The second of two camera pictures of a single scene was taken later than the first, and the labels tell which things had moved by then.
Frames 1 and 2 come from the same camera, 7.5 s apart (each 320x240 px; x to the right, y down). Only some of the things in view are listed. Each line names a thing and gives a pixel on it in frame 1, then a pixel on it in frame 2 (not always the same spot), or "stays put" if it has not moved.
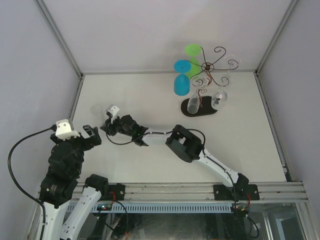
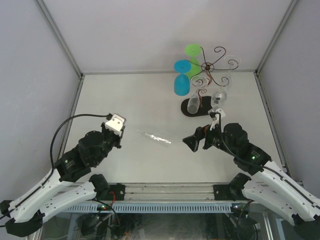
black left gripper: [89, 142] → [118, 137]
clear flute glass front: [197, 81] stays put
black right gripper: [110, 128] → [193, 141]
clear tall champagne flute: [231, 62] stays put
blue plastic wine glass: [181, 83] stays put
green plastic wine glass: [193, 50] stays put
